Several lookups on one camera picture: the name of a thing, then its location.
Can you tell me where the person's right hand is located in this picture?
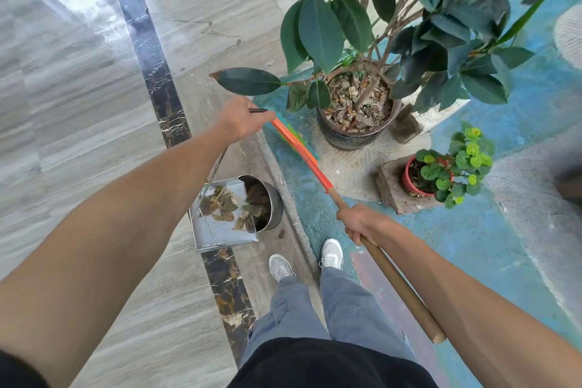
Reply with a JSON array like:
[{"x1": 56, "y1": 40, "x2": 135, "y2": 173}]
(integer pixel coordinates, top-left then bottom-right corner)
[{"x1": 336, "y1": 204, "x2": 393, "y2": 247}]

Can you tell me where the person's left hand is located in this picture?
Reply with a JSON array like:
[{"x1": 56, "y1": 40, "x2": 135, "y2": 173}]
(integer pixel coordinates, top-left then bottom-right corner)
[{"x1": 214, "y1": 95, "x2": 277, "y2": 146}]

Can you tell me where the orange broom with wooden handle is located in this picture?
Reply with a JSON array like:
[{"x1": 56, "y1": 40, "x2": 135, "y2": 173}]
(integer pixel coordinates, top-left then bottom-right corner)
[{"x1": 270, "y1": 112, "x2": 448, "y2": 346}]

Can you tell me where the black waste bin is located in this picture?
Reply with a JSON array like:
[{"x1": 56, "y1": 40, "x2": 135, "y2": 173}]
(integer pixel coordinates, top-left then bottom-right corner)
[{"x1": 236, "y1": 175, "x2": 284, "y2": 233}]

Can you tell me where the pile of dry leaves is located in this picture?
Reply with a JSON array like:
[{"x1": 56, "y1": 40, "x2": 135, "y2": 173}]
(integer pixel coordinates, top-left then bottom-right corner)
[{"x1": 198, "y1": 182, "x2": 273, "y2": 234}]

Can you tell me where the square metal dustpan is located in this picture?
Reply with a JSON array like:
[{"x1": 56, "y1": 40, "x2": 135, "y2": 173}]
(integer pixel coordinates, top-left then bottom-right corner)
[{"x1": 187, "y1": 107, "x2": 270, "y2": 252}]

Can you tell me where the person's left forearm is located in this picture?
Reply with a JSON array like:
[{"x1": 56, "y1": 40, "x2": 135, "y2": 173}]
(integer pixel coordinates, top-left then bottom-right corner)
[{"x1": 0, "y1": 126, "x2": 230, "y2": 388}]

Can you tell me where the person's right forearm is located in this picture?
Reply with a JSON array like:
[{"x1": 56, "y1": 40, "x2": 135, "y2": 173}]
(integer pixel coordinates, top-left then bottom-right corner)
[{"x1": 372, "y1": 219, "x2": 582, "y2": 388}]

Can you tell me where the person's right white shoe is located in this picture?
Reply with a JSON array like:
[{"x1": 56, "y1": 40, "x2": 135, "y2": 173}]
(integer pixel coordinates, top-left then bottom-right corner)
[{"x1": 319, "y1": 238, "x2": 344, "y2": 270}]

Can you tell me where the person's white shoe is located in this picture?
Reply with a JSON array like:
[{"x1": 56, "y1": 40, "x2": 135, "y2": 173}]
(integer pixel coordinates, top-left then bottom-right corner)
[
  {"x1": 319, "y1": 238, "x2": 344, "y2": 270},
  {"x1": 268, "y1": 253, "x2": 295, "y2": 283}
]

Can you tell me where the person's right leg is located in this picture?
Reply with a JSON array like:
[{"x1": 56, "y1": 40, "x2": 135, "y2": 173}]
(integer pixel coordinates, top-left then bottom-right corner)
[{"x1": 319, "y1": 267, "x2": 417, "y2": 361}]

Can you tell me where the person's leg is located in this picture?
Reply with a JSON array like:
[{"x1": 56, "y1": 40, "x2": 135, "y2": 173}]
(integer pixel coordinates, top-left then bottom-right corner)
[
  {"x1": 241, "y1": 276, "x2": 330, "y2": 364},
  {"x1": 319, "y1": 267, "x2": 417, "y2": 361}
]

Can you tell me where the person's left white shoe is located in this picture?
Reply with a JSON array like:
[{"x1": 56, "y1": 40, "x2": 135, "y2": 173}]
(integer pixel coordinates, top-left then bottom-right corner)
[{"x1": 268, "y1": 253, "x2": 295, "y2": 283}]

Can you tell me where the person's left leg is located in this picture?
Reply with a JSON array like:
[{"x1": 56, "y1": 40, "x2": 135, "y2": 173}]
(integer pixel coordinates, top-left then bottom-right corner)
[{"x1": 241, "y1": 276, "x2": 330, "y2": 364}]

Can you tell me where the person's black shirt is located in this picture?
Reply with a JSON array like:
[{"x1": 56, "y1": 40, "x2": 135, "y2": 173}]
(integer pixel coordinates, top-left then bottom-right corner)
[{"x1": 0, "y1": 337, "x2": 440, "y2": 388}]

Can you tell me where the brown stone block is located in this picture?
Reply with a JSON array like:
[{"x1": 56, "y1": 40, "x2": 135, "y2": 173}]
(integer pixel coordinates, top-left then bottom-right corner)
[{"x1": 375, "y1": 155, "x2": 444, "y2": 216}]

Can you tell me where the pale round stone slab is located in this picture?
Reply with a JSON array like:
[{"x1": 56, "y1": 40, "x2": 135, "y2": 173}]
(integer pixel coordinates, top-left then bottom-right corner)
[{"x1": 313, "y1": 119, "x2": 437, "y2": 202}]

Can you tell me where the small red flower pot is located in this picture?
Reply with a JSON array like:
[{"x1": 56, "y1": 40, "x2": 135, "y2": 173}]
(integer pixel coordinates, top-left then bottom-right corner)
[{"x1": 401, "y1": 155, "x2": 455, "y2": 198}]

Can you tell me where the small dark stone block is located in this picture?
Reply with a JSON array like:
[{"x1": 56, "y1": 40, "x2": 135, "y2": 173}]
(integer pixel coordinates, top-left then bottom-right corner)
[{"x1": 389, "y1": 103, "x2": 424, "y2": 144}]

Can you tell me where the green leafy potted tree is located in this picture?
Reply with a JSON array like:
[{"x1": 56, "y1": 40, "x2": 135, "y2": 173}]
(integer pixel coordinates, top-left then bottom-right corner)
[{"x1": 209, "y1": 0, "x2": 582, "y2": 113}]

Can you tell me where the small plant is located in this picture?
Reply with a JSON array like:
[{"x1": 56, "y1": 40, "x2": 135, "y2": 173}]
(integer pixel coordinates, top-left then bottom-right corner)
[{"x1": 416, "y1": 122, "x2": 497, "y2": 210}]

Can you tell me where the white carved stone block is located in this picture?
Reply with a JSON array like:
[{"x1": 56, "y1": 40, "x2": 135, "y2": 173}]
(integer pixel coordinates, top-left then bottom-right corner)
[{"x1": 411, "y1": 99, "x2": 472, "y2": 134}]

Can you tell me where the round carved stone disc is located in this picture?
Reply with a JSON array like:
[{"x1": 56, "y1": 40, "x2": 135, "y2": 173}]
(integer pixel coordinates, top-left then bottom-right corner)
[{"x1": 554, "y1": 3, "x2": 582, "y2": 70}]

